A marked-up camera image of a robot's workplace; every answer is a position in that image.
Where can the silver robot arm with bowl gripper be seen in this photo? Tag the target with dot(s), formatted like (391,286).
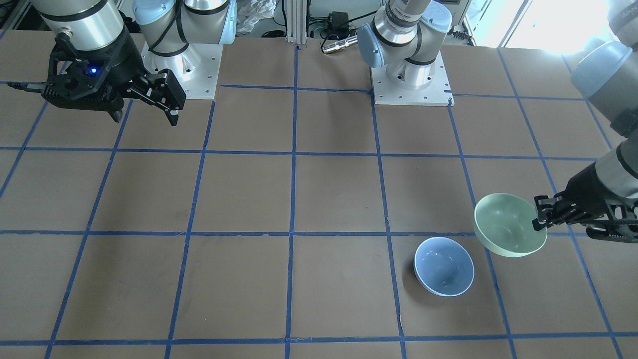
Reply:
(411,30)

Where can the black power adapter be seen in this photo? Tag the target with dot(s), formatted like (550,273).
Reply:
(337,24)

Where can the brown paper table cover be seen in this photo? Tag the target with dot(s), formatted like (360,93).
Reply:
(280,220)

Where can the blue ceramic bowl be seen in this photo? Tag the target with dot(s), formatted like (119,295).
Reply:
(443,267)

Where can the aluminium frame post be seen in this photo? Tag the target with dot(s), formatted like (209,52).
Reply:
(296,21)

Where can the black idle gripper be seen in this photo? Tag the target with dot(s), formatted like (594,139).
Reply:
(123,59)

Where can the green ceramic bowl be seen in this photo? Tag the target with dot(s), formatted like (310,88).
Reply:
(503,224)

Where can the black gripper holding bowl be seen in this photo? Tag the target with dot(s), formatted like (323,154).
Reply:
(587,190)

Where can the silver cylinder connector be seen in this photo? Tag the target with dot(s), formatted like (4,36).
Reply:
(339,45)

